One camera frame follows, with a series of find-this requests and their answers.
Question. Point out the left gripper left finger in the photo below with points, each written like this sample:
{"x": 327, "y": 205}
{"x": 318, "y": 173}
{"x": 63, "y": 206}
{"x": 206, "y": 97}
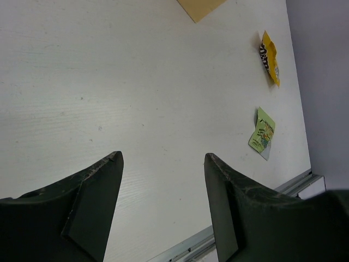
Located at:
{"x": 69, "y": 220}

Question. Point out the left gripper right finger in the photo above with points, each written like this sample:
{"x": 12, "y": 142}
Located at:
{"x": 252, "y": 222}

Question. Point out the green candy packet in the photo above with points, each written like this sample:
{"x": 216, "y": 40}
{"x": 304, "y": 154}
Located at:
{"x": 261, "y": 139}

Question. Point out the brown paper bag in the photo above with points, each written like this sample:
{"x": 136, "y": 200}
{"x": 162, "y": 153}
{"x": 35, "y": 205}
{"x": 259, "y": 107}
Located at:
{"x": 198, "y": 9}

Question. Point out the yellow snack bar right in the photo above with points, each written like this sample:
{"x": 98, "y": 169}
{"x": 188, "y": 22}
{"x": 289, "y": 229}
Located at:
{"x": 268, "y": 53}

